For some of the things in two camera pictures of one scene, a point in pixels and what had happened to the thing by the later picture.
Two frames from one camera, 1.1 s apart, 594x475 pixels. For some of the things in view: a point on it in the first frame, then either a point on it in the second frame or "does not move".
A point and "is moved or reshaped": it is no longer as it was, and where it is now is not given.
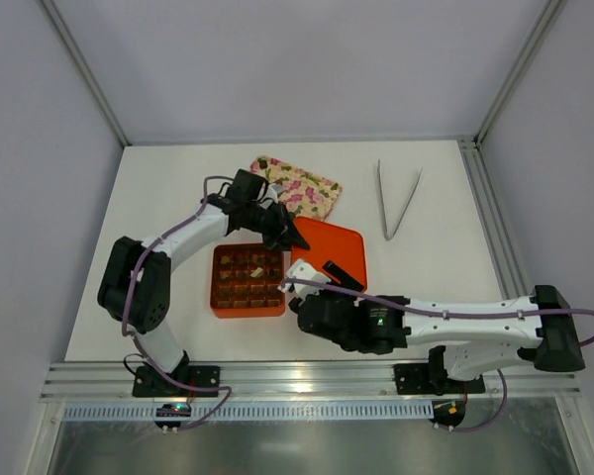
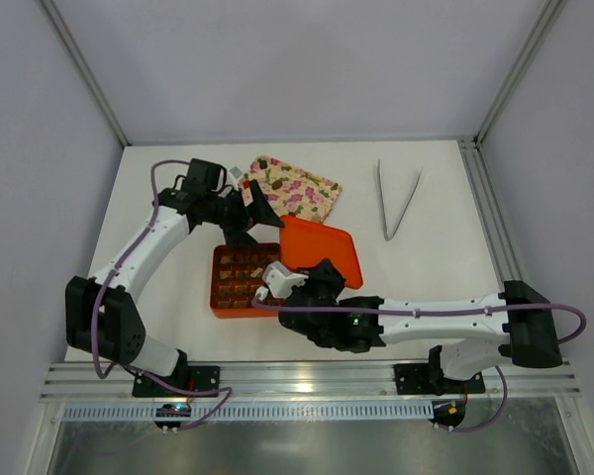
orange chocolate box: (245, 281) does not move
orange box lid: (329, 242) is moved or reshaped
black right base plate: (415, 379) does not move
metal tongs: (388, 236) does not move
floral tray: (306, 195) does not move
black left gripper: (279, 226) → (245, 218)
